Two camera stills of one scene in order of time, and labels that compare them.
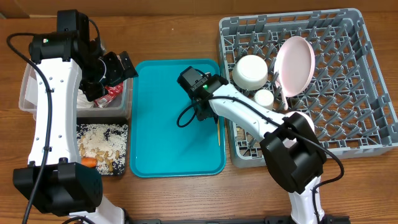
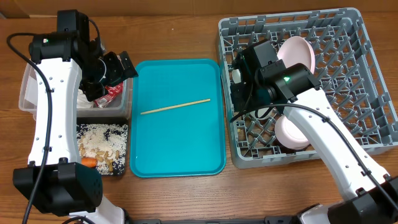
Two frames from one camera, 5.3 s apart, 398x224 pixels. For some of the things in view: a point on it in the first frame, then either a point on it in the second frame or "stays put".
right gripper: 208,112 → 242,90
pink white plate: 295,63 stays put
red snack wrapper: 114,90 stays put
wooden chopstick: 219,132 → 207,100
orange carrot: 89,162 stays put
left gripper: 94,89 stays put
